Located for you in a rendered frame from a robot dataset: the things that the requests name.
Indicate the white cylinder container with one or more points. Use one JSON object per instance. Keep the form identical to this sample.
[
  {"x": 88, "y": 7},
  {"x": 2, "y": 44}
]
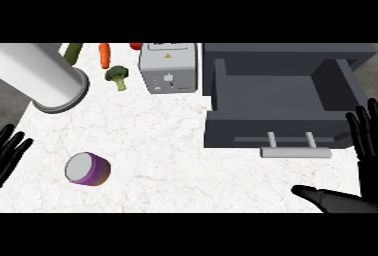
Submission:
[{"x": 39, "y": 75}]

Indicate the green cucumber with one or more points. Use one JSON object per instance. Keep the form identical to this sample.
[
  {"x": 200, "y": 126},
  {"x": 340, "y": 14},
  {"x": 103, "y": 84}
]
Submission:
[{"x": 73, "y": 52}]

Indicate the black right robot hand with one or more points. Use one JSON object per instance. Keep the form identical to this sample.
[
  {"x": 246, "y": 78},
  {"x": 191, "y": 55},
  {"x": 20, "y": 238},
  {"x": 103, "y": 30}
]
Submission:
[{"x": 367, "y": 160}]

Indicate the dark grey drawer cabinet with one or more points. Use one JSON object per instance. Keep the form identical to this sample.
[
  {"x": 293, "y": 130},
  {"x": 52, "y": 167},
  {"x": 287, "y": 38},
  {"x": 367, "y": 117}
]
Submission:
[{"x": 290, "y": 53}]

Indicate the dark grey open drawer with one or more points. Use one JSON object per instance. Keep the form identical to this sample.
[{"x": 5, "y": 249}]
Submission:
[{"x": 275, "y": 110}]

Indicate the silver toaster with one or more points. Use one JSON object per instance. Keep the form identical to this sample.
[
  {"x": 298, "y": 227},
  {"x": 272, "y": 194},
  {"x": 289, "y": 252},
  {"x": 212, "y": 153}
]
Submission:
[{"x": 169, "y": 68}]

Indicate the red tomato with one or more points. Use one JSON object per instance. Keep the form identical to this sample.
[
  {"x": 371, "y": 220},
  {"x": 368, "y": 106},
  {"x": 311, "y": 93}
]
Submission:
[{"x": 137, "y": 45}]

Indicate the green broccoli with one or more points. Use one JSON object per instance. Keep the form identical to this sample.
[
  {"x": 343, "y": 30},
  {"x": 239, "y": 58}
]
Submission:
[{"x": 117, "y": 75}]

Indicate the orange carrot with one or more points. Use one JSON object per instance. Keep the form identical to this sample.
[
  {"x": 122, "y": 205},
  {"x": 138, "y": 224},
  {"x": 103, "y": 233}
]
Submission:
[{"x": 104, "y": 55}]

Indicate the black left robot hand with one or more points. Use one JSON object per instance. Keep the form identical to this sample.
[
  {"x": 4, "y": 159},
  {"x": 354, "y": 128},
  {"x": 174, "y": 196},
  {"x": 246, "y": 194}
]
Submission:
[{"x": 10, "y": 151}]

